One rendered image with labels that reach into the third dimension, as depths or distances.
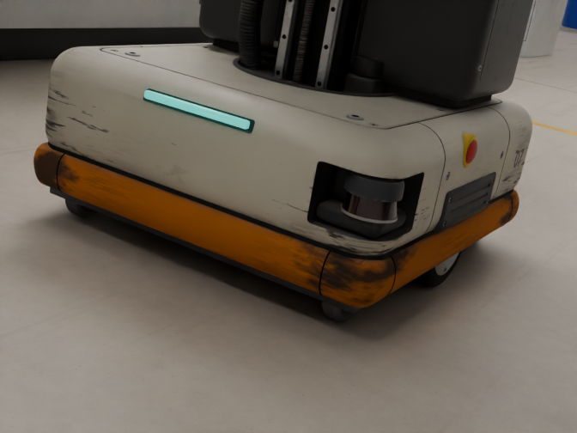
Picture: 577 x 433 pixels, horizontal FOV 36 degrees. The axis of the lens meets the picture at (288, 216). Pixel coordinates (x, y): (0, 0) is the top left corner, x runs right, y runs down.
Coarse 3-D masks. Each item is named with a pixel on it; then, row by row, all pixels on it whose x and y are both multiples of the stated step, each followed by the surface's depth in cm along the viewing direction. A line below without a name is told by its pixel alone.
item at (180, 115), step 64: (64, 64) 136; (128, 64) 133; (192, 64) 141; (64, 128) 138; (128, 128) 131; (192, 128) 125; (256, 128) 120; (320, 128) 117; (384, 128) 119; (448, 128) 130; (512, 128) 152; (64, 192) 141; (128, 192) 133; (192, 192) 128; (256, 192) 122; (320, 192) 119; (384, 192) 113; (448, 192) 131; (512, 192) 166; (256, 256) 123; (320, 256) 118; (384, 256) 118; (448, 256) 140
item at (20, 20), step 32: (0, 0) 251; (32, 0) 261; (64, 0) 272; (96, 0) 284; (128, 0) 297; (160, 0) 311; (192, 0) 327; (0, 32) 257; (32, 32) 268; (64, 32) 279; (96, 32) 292; (128, 32) 305; (160, 32) 320; (192, 32) 337
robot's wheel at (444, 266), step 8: (456, 256) 148; (440, 264) 142; (448, 264) 146; (432, 272) 140; (440, 272) 143; (448, 272) 147; (416, 280) 142; (424, 280) 141; (432, 280) 141; (440, 280) 145
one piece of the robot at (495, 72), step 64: (256, 0) 147; (320, 0) 144; (384, 0) 142; (448, 0) 137; (512, 0) 142; (256, 64) 153; (320, 64) 144; (384, 64) 144; (448, 64) 139; (512, 64) 153
